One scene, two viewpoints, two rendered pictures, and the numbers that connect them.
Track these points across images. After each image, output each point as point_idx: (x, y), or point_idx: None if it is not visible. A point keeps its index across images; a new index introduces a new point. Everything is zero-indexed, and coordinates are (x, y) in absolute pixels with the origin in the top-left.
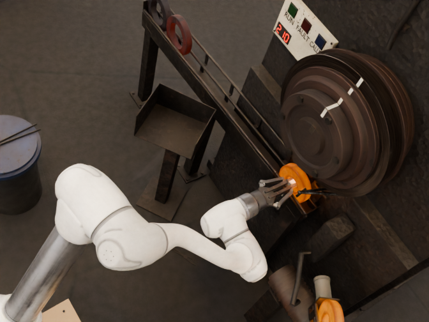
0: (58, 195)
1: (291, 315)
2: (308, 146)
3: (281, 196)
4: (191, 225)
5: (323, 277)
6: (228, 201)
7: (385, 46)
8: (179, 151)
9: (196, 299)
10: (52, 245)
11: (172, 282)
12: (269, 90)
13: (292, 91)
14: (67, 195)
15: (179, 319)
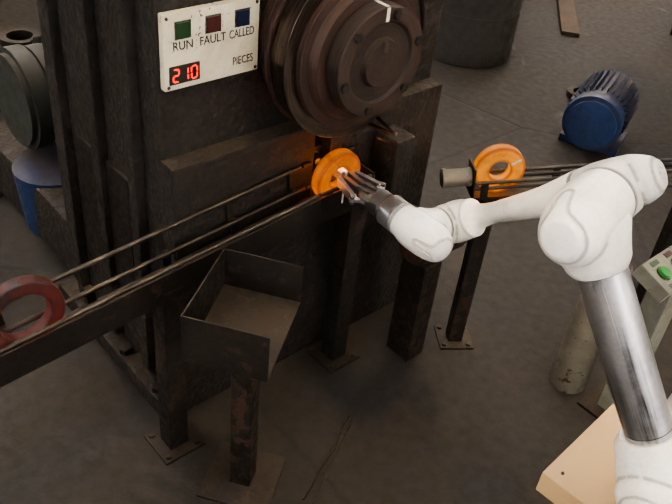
0: (606, 239)
1: None
2: (388, 71)
3: (342, 203)
4: (285, 429)
5: (446, 171)
6: (404, 219)
7: None
8: (288, 317)
9: (404, 413)
10: (631, 290)
11: (387, 445)
12: (218, 155)
13: (319, 63)
14: (611, 216)
15: (438, 432)
